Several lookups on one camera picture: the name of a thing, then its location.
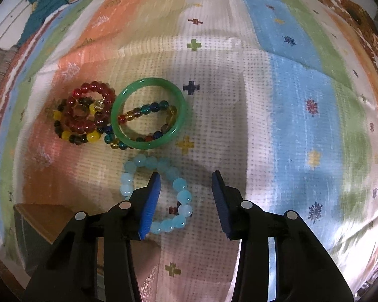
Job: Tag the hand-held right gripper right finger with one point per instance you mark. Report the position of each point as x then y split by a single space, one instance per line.
222 207

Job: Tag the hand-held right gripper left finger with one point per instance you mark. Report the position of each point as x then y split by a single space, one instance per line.
150 206

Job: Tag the brown metal tin box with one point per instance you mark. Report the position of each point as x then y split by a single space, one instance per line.
44 220

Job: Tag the striped colourful mat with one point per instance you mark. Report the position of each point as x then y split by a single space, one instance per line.
239 132

